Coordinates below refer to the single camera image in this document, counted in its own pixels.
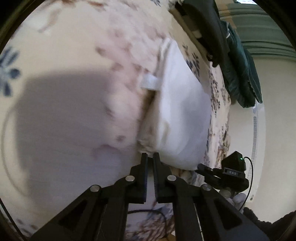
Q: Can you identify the green curtain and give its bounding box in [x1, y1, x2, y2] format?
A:
[217, 2, 296, 59]

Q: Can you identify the black folded garment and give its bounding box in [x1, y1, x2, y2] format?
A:
[180, 0, 229, 68]

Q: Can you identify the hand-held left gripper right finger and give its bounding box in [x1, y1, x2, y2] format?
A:
[153, 152, 271, 241]

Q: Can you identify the person's right forearm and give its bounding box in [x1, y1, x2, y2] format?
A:
[242, 205, 296, 241]

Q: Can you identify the black cable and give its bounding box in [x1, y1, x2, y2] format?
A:
[240, 157, 254, 210]
[127, 208, 170, 240]

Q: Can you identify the white t-shirt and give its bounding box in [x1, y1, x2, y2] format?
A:
[137, 38, 213, 172]

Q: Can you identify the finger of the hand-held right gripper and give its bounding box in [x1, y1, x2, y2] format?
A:
[196, 163, 223, 184]

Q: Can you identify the floral bed sheet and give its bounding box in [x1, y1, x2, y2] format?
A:
[0, 0, 232, 239]

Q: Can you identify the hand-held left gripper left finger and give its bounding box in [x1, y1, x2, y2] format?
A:
[30, 152, 148, 241]

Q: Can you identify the person's right hand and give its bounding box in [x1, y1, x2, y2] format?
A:
[219, 188, 246, 209]

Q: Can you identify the dark green jacket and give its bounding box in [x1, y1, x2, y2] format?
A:
[219, 20, 263, 108]

